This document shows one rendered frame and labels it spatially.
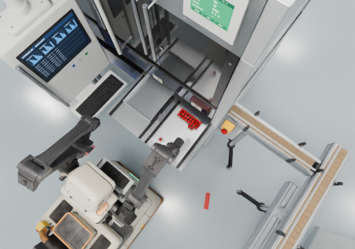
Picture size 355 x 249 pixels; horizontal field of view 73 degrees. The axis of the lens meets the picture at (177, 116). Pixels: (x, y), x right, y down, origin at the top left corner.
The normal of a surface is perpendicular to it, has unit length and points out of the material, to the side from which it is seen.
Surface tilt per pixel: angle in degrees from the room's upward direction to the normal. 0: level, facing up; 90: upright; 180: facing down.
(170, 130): 0
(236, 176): 0
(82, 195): 47
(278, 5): 90
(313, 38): 0
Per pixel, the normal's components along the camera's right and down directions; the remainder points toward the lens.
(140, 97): -0.01, -0.29
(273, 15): -0.62, 0.76
